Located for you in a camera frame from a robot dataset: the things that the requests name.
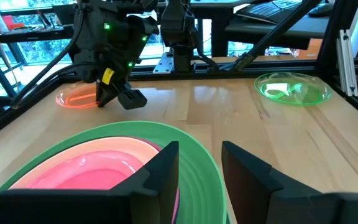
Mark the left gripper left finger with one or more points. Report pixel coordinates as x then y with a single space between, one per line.
163 186

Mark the red box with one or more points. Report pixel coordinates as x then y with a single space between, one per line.
12 22

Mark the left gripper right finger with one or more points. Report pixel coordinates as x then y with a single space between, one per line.
247 186

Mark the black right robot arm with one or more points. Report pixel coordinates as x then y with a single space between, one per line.
179 28

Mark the grey laptop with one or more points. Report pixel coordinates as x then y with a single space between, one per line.
269 9

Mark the orange transparent plastic plate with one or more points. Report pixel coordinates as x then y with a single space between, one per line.
76 98

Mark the black computer mouse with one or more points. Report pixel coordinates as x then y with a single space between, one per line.
321 10

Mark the dark desk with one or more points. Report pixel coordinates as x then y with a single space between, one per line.
275 32

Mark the black aluminium table frame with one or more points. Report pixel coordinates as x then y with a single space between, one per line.
275 67

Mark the black workbench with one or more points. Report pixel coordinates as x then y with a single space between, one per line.
26 33

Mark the large green plastic plate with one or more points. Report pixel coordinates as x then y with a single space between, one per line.
197 174

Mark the silver aluminium bracket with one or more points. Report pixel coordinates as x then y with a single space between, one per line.
164 63
346 62

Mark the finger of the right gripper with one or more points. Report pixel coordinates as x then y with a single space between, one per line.
132 99
106 95

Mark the small peach plastic plate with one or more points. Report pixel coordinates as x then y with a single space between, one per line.
73 161

